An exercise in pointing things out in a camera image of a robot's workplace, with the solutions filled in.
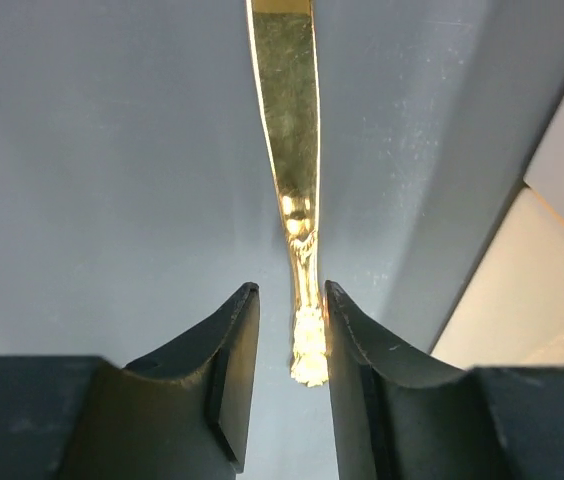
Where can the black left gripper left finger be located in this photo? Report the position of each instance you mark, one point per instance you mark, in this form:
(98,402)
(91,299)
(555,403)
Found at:
(181,411)

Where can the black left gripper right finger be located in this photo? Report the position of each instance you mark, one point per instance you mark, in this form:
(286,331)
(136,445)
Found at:
(399,413)

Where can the cream divided utensil box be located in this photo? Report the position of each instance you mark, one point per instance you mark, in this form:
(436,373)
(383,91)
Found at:
(513,309)

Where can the gold butter knife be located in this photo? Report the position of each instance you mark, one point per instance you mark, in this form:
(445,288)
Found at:
(284,58)

